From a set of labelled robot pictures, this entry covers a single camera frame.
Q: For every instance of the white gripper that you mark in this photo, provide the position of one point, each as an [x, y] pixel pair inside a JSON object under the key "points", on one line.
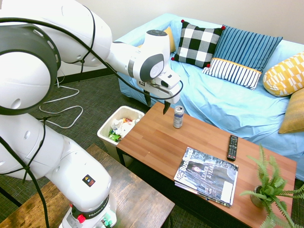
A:
{"points": [[172, 91]]}

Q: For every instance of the silver blue drink can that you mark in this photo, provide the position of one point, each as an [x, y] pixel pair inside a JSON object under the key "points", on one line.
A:
{"points": [[178, 117]]}

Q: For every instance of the orange wrapper trash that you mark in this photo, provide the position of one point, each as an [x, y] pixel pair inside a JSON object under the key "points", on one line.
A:
{"points": [[128, 120]]}

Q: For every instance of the crumpled white paper trash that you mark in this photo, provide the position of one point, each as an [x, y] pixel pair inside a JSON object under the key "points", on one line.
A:
{"points": [[122, 127]]}

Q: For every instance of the white plastic trash bin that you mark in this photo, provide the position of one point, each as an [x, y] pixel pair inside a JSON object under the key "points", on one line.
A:
{"points": [[107, 133]]}

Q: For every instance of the brown wooden coffee table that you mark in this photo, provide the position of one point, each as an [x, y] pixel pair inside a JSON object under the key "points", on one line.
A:
{"points": [[161, 142]]}

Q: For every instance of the green snack wrapper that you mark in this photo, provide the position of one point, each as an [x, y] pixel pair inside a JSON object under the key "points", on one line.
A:
{"points": [[114, 136]]}

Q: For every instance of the sofa with light blue cover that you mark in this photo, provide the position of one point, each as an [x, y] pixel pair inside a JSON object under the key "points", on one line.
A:
{"points": [[213, 102]]}

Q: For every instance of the plain yellow pillow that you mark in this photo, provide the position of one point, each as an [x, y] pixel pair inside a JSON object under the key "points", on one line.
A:
{"points": [[171, 40]]}

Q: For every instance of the black white checkered pillow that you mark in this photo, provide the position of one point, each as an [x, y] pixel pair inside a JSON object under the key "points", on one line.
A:
{"points": [[197, 45]]}

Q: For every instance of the stack of magazines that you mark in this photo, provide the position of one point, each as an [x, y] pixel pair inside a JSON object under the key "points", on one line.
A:
{"points": [[209, 173]]}

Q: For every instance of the black TV remote control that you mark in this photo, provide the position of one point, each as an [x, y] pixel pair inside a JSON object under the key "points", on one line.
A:
{"points": [[232, 147]]}

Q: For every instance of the magazine under cover magazine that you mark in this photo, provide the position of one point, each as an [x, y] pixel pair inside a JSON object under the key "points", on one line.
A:
{"points": [[190, 188]]}

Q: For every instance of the rustic dark wooden table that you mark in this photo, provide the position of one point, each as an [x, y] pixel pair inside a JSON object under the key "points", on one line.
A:
{"points": [[137, 197]]}

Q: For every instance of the blue striped pillow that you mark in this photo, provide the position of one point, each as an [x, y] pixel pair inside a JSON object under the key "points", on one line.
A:
{"points": [[247, 50]]}

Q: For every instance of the yellow white patterned pillow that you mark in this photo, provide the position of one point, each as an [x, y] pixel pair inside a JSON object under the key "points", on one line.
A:
{"points": [[282, 76]]}

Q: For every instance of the mustard woven pillow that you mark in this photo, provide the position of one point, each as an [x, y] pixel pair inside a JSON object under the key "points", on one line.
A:
{"points": [[294, 114]]}

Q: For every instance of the grey metal plant pot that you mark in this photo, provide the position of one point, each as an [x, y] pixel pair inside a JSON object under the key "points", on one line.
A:
{"points": [[256, 199]]}

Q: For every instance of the green fern plant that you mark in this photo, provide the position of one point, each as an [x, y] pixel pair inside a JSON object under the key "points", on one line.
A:
{"points": [[273, 187]]}

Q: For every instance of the black stand leg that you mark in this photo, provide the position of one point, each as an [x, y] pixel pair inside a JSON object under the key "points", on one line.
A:
{"points": [[10, 197]]}

